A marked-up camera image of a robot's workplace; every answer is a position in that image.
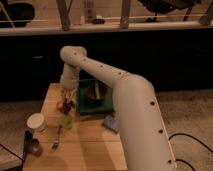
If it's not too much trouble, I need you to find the blue sponge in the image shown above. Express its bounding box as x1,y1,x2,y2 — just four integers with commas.
103,115,119,133

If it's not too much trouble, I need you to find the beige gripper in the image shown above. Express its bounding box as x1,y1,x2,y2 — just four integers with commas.
60,63,80,102

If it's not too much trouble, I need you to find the black office chair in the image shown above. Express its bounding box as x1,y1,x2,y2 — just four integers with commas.
0,0,35,28

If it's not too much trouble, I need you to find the green plastic tray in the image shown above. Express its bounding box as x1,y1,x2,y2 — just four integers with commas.
76,79,114,115

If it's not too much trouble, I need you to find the metal fork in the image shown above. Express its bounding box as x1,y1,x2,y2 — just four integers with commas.
51,125,62,150

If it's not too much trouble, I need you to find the orange fruit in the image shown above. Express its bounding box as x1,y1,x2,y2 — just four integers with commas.
56,100,63,112

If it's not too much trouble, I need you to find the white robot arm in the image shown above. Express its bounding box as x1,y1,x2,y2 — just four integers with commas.
60,46,177,171

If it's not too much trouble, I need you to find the dark bowl in tray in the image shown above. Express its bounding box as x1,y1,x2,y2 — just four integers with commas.
86,82,107,102

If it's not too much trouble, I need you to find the black cable on floor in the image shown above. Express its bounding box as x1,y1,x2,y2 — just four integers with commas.
168,132,213,171

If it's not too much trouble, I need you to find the green plastic cup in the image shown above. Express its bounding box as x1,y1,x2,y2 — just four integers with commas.
59,115,72,129

